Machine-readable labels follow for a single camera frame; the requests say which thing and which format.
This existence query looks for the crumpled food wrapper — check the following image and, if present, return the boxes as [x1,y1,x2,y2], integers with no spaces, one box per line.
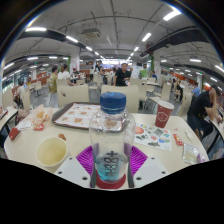
[29,103,54,127]

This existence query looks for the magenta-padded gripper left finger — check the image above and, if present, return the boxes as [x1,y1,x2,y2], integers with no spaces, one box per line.
[53,145,96,188]

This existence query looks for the dark food tray with liner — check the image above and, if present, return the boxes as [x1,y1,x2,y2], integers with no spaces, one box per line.
[51,102,103,130]

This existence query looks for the small red box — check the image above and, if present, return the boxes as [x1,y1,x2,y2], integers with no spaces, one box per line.
[8,126,22,141]

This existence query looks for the ceiling air conditioner unit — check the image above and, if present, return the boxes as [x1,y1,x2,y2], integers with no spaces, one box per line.
[81,27,102,39]

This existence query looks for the person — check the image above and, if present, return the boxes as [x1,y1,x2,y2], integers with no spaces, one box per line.
[47,65,59,108]
[14,79,28,108]
[57,63,72,87]
[139,63,149,79]
[186,84,224,141]
[113,62,132,87]

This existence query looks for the red paper cup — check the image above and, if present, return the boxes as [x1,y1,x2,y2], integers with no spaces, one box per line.
[154,99,175,129]

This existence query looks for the flat round red coaster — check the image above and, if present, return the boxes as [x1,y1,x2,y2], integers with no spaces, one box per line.
[95,173,128,190]

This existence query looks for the red sauce packet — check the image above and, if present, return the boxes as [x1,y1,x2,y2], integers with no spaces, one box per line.
[172,133,184,147]
[33,123,45,132]

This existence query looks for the cream plastic cup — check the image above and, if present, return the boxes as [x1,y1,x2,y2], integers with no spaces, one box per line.
[35,136,69,168]

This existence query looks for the ceiling lights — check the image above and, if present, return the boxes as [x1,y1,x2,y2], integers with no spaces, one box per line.
[1,8,224,84]

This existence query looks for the colourful printed leaflet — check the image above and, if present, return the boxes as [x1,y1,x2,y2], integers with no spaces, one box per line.
[133,122,173,152]

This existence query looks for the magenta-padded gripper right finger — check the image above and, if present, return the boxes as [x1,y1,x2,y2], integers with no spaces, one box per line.
[126,145,169,188]

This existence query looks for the clear blue-capped water bottle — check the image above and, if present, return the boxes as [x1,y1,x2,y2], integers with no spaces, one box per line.
[88,92,137,184]

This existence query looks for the white paper napkin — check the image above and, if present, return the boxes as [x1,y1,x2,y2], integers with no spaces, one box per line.
[15,119,34,132]

